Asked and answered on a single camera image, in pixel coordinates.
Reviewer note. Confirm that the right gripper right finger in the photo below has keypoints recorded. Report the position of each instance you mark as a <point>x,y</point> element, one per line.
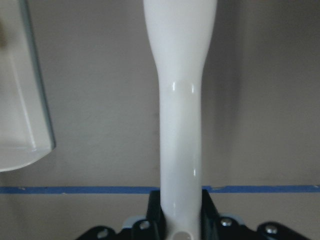
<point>215,226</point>

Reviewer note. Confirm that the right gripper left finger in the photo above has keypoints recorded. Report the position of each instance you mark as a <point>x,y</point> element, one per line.
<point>152,227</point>

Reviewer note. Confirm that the beige plastic dustpan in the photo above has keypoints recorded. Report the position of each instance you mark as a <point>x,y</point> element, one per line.
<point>26,133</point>

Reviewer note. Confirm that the white hand brush black bristles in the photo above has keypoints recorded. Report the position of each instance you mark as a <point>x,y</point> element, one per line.
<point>179,33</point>

